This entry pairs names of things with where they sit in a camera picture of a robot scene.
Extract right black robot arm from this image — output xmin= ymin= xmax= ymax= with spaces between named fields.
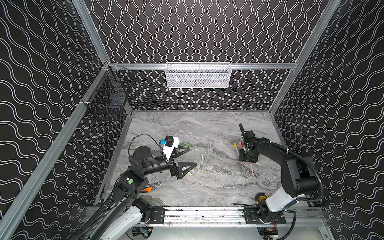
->
xmin=239 ymin=124 xmax=324 ymax=224

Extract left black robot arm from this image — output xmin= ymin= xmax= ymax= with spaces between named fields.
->
xmin=70 ymin=146 xmax=197 ymax=240

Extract white pen light green end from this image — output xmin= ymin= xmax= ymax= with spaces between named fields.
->
xmin=200 ymin=154 xmax=204 ymax=173

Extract silver wrench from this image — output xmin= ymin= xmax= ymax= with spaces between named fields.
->
xmin=148 ymin=182 xmax=162 ymax=187

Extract yellow black tape measure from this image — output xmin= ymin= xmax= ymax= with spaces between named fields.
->
xmin=255 ymin=193 xmax=269 ymax=206

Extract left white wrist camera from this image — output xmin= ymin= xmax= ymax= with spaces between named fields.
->
xmin=160 ymin=136 xmax=180 ymax=162

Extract orange handled pliers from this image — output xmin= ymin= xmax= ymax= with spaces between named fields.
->
xmin=141 ymin=186 xmax=156 ymax=193

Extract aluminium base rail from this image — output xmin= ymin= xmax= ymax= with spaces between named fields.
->
xmin=80 ymin=205 xmax=331 ymax=229

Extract white wire mesh basket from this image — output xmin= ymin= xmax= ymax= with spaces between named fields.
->
xmin=165 ymin=62 xmax=232 ymax=89

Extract black wire mesh basket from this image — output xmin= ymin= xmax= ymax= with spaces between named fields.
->
xmin=81 ymin=62 xmax=133 ymax=123

